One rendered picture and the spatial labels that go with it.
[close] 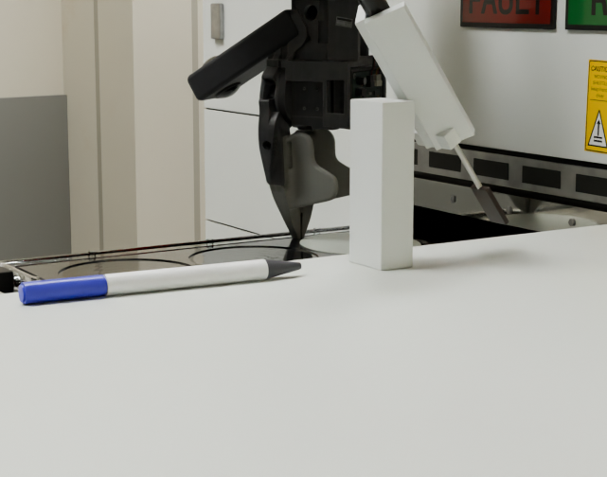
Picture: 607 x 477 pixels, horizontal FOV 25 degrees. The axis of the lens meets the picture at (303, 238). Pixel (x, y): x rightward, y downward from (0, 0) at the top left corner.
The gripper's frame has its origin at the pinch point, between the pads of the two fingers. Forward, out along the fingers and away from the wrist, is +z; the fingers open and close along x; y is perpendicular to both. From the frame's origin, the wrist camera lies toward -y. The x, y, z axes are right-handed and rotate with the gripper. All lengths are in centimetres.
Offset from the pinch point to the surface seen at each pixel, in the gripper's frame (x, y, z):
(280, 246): -4.4, 1.5, 1.3
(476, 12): 8.7, 13.0, -17.5
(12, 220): 118, -132, 27
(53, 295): -53, 18, -6
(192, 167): 135, -99, 16
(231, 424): -65, 34, -5
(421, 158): 12.2, 6.6, -4.6
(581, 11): 2.5, 24.0, -17.7
